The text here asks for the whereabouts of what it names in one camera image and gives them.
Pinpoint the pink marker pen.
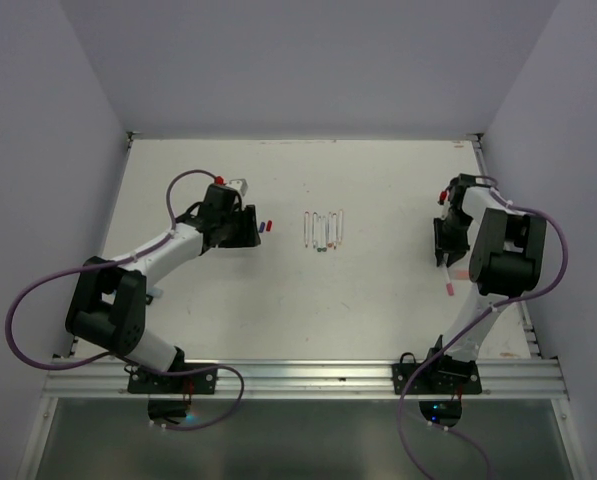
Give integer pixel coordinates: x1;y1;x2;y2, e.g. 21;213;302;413
440;261;455;296

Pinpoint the purple cable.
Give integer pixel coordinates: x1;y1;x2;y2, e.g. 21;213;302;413
5;169;244;432
396;174;573;480

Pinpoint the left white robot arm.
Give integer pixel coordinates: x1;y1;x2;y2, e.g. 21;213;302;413
65;179;260;393

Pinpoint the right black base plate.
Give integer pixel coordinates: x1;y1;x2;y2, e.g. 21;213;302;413
391;352;483;395

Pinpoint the light blue highlighter pen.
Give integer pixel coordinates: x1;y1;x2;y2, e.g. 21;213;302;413
147;287;163;298

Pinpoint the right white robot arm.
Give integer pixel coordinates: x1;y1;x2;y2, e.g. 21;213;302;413
423;174;547;393

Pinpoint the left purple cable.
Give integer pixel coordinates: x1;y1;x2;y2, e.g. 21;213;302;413
5;169;244;432

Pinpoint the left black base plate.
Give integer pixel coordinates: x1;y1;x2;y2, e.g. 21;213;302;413
124;362;218;396

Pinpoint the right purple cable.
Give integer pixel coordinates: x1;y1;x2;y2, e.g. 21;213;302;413
396;174;573;480

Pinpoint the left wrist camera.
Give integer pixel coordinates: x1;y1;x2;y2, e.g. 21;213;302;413
227;179;248;197

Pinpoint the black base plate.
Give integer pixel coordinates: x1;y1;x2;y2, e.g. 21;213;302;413
391;352;483;395
124;362;218;396

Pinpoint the aluminium front rail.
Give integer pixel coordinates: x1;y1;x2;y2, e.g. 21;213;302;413
43;359;567;400

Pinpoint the yellow marker pen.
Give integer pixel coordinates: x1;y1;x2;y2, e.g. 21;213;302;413
336;209;344;246

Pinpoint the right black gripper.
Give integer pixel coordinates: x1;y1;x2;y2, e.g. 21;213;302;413
434;209;474;265

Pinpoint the pastel highlighter pen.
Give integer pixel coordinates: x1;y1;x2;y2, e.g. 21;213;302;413
453;270;469;280

